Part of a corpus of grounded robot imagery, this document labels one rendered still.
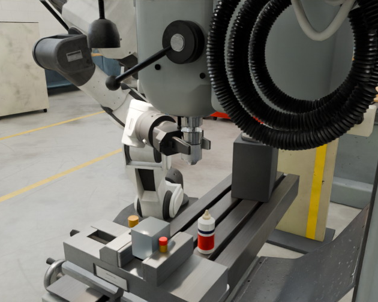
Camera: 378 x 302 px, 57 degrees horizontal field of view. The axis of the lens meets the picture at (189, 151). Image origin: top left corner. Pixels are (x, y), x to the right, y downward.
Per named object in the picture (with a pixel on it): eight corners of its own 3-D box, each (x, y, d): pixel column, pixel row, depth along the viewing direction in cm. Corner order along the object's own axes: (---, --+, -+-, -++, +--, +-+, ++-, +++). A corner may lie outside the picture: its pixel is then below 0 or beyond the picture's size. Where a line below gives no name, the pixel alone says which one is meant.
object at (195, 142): (176, 157, 79) (176, 133, 77) (192, 153, 82) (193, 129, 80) (189, 163, 76) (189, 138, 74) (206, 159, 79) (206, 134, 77)
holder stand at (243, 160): (230, 197, 113) (233, 138, 106) (243, 172, 132) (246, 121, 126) (268, 203, 109) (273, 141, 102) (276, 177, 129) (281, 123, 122)
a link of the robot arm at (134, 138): (144, 108, 86) (122, 101, 94) (134, 150, 87) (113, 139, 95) (180, 117, 93) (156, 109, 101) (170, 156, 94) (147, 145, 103)
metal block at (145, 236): (132, 254, 70) (130, 228, 68) (150, 240, 75) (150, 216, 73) (152, 263, 67) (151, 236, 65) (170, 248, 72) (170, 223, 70)
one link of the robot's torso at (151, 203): (143, 202, 181) (128, 123, 153) (180, 206, 177) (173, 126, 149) (133, 225, 169) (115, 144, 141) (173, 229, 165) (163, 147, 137)
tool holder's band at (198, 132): (176, 133, 77) (176, 129, 77) (193, 129, 80) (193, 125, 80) (189, 138, 74) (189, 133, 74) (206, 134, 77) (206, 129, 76)
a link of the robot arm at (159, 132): (159, 126, 75) (131, 115, 84) (160, 167, 78) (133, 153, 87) (204, 117, 82) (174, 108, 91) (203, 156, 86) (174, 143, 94)
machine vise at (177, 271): (60, 271, 78) (53, 227, 75) (108, 239, 90) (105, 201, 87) (192, 342, 60) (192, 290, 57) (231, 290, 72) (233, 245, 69)
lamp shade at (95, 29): (93, 47, 83) (91, 18, 81) (123, 47, 83) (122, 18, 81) (83, 48, 77) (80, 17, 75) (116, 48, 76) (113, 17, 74)
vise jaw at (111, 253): (99, 259, 71) (97, 242, 70) (139, 231, 81) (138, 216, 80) (121, 269, 68) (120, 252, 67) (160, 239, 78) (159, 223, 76)
